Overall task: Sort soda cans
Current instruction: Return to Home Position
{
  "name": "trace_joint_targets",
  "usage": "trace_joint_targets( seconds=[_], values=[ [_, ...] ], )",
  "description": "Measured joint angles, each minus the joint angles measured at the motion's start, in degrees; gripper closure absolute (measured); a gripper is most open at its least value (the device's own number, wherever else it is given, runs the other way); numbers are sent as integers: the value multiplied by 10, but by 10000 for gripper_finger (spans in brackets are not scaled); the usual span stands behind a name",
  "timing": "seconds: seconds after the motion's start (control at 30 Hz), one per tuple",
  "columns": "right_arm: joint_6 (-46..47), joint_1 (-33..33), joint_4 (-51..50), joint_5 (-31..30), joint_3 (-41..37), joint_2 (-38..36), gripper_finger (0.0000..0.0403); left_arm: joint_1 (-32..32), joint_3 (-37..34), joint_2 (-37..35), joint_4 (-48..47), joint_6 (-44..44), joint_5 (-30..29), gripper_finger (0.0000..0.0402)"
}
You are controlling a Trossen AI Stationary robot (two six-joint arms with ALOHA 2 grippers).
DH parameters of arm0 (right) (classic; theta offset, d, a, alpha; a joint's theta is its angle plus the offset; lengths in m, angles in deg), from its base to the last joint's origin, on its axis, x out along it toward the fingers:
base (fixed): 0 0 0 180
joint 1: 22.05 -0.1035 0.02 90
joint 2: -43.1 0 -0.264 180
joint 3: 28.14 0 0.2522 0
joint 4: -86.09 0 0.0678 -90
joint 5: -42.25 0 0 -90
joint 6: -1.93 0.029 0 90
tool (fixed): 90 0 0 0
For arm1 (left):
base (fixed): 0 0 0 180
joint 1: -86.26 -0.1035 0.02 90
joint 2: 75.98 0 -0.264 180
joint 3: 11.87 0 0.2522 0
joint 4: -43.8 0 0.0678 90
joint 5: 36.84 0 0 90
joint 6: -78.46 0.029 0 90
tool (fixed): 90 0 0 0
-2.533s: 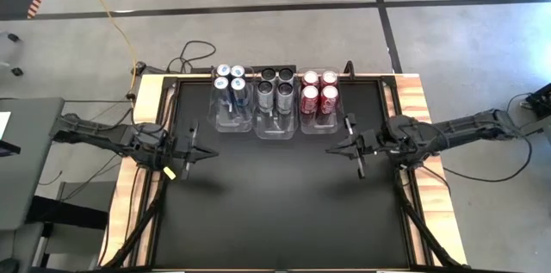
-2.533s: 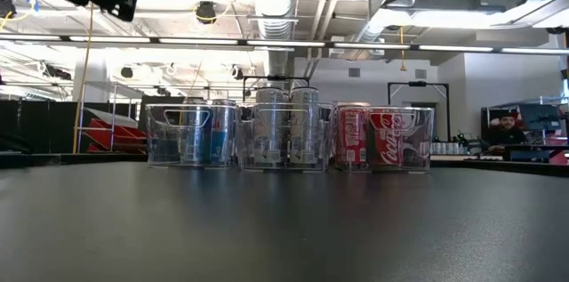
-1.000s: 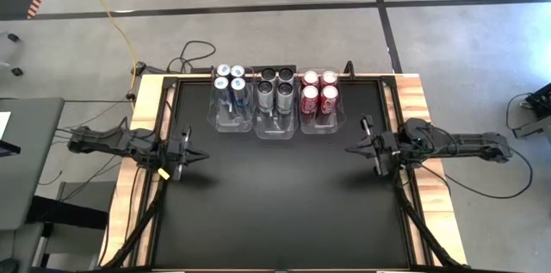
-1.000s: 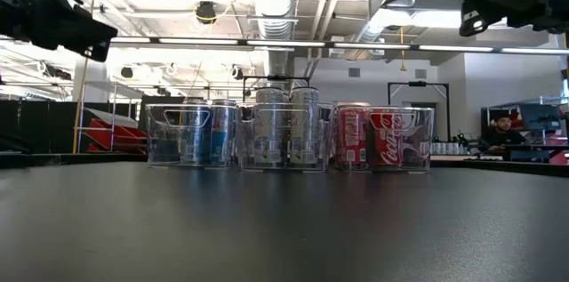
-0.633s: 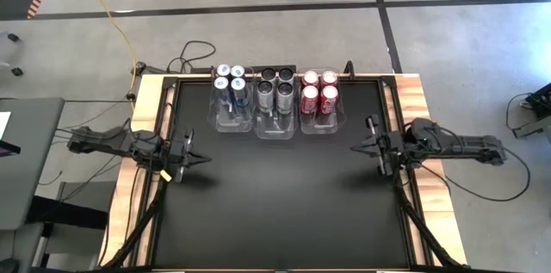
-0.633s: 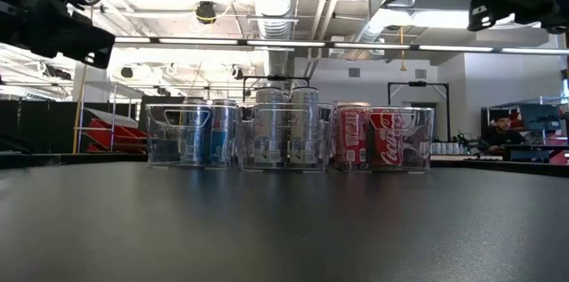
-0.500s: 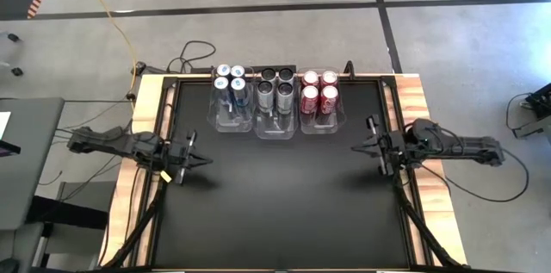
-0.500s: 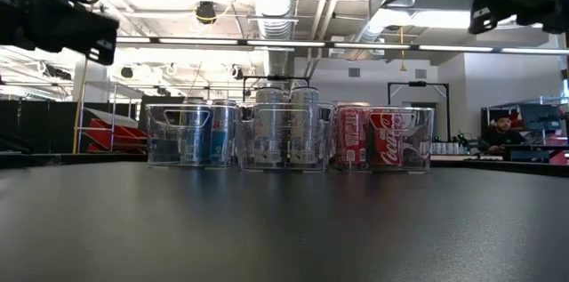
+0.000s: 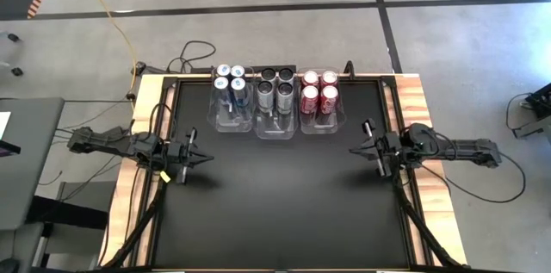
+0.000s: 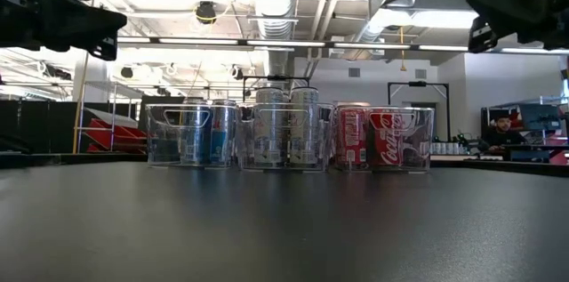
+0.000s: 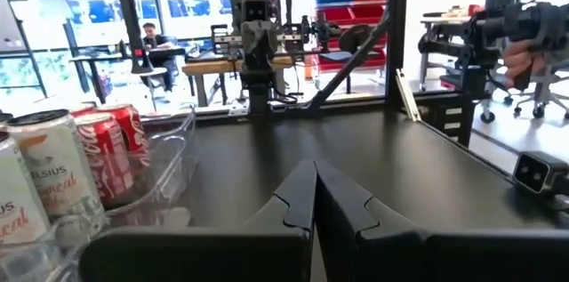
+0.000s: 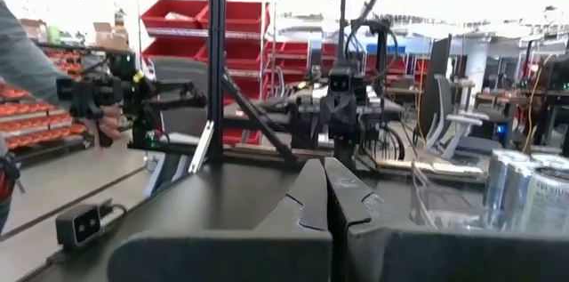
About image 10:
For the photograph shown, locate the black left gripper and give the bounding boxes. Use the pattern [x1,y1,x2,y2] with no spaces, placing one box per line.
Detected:
[0,0,128,61]

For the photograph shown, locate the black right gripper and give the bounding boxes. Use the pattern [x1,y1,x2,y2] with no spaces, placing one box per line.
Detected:
[466,0,569,54]

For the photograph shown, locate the blue silver Red Bull can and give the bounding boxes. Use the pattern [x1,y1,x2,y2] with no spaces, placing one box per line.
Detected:
[208,98,239,166]
[180,97,213,166]

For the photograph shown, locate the red Coca-Cola can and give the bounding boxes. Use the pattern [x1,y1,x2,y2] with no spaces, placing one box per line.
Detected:
[336,108,370,170]
[367,109,405,168]

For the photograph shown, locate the white Celsius can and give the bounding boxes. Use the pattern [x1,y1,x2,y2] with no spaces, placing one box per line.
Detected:
[288,86,321,168]
[254,86,290,168]

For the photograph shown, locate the row of distant cans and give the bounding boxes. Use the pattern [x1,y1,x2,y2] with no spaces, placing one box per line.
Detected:
[430,141,463,155]

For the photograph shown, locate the metal shelf unit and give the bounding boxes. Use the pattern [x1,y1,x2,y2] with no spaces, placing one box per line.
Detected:
[482,96,569,165]

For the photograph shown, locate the red storage bins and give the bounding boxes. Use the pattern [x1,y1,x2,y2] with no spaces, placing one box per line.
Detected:
[84,117,148,154]

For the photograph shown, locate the long ceiling light bar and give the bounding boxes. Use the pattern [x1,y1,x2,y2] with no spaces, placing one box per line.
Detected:
[115,32,569,56]

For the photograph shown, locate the black partition panel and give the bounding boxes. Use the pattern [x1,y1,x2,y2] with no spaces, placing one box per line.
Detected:
[0,99,76,155]

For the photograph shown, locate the person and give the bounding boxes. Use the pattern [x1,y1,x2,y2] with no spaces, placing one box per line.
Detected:
[478,111,529,152]

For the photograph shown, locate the black ceiling-mounted device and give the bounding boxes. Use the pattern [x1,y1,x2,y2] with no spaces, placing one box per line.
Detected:
[194,0,218,25]

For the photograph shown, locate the clear plastic bin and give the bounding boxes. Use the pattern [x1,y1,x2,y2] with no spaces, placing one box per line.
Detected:
[145,102,240,169]
[335,105,435,173]
[236,101,335,172]

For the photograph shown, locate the yellow hanging cable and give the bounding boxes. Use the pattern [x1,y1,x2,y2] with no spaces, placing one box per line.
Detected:
[72,52,90,155]

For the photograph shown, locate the metal wire shelf rack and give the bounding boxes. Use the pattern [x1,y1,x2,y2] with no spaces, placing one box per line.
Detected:
[75,80,148,155]

